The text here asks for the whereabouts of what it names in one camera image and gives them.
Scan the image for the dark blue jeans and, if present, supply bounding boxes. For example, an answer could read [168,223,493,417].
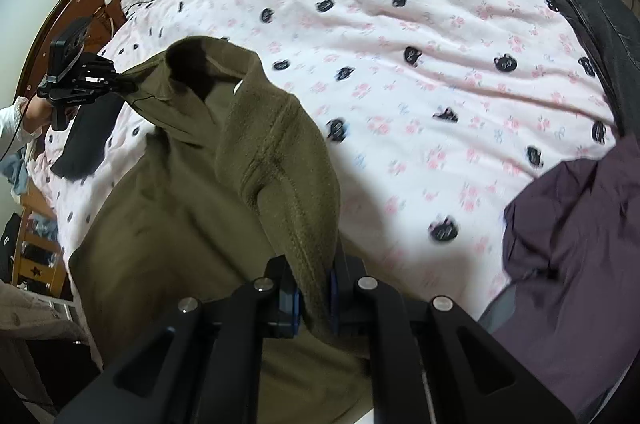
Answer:
[515,0,640,135]

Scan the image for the pink printed blanket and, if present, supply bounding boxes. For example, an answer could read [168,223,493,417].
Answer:
[27,0,621,320]

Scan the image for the olive green sweater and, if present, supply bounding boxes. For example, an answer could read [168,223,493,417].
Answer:
[67,34,373,424]

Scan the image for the purple garment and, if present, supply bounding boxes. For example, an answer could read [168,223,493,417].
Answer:
[480,136,640,420]

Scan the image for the black folded garment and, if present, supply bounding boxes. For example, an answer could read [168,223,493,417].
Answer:
[50,96,123,179]

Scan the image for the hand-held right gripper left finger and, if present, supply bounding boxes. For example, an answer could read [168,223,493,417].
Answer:
[52,256,303,424]

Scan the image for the wooden chair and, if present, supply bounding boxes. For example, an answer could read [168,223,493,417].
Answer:
[12,191,68,302]

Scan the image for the white printed pillow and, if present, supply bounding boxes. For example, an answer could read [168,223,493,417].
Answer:
[122,0,173,17]

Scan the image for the person's left hand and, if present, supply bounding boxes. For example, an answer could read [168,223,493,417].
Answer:
[22,98,53,132]

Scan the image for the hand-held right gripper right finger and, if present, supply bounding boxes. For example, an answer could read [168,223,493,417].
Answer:
[327,256,576,424]

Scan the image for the blue denim garment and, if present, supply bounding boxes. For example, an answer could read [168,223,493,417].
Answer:
[0,149,31,197]

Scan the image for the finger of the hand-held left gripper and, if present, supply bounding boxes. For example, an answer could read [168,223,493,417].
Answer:
[82,55,116,77]
[97,76,139,97]

